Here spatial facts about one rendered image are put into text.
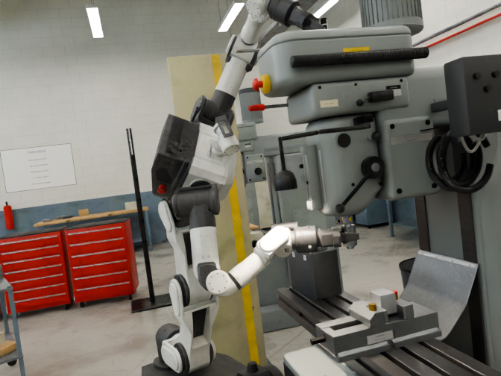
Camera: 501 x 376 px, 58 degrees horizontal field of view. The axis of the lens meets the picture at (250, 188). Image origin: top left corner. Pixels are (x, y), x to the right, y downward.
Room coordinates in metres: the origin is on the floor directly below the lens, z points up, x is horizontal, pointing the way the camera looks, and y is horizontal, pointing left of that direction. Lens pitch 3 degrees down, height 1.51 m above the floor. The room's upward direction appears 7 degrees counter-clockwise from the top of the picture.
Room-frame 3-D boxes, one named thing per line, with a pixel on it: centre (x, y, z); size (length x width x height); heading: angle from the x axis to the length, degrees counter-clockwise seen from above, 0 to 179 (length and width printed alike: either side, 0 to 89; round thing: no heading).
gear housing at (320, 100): (1.52, -0.35, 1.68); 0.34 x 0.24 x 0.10; 105
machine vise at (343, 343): (1.33, -0.32, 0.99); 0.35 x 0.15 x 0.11; 106
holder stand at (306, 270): (1.90, -0.22, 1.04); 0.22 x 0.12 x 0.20; 22
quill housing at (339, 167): (1.51, -0.31, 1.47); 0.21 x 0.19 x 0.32; 15
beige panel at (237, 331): (3.17, 0.25, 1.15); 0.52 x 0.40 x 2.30; 105
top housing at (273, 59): (1.51, -0.32, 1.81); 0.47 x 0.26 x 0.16; 105
